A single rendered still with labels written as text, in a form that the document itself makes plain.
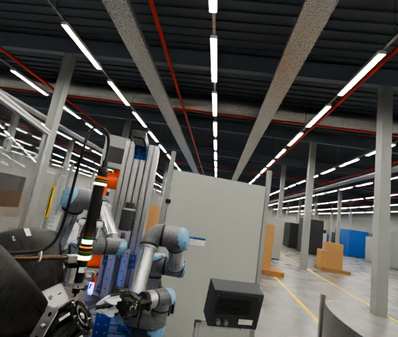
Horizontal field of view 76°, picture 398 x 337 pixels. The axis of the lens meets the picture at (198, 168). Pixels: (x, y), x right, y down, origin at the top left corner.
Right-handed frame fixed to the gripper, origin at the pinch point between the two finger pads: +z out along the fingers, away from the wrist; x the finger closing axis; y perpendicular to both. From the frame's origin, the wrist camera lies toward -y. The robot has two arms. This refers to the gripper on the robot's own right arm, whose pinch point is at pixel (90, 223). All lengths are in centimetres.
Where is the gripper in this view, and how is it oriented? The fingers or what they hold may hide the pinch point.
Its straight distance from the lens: 96.1
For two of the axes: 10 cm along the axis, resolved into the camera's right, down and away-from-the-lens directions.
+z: 3.7, -1.1, -9.2
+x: -9.2, -2.0, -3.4
